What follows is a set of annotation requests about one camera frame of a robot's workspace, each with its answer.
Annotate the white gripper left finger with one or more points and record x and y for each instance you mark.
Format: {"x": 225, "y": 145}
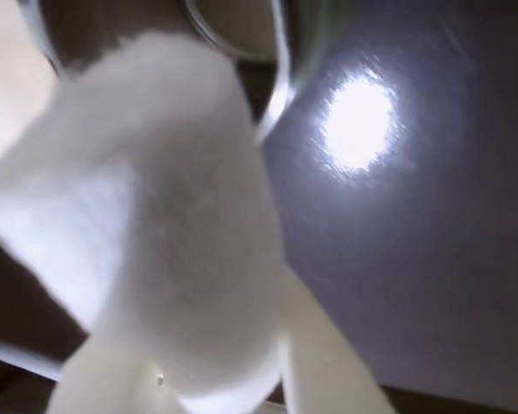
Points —
{"x": 112, "y": 384}

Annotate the black table mat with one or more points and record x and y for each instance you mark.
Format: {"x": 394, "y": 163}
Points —
{"x": 436, "y": 259}

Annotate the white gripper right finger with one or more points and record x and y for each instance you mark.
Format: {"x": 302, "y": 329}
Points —
{"x": 328, "y": 358}

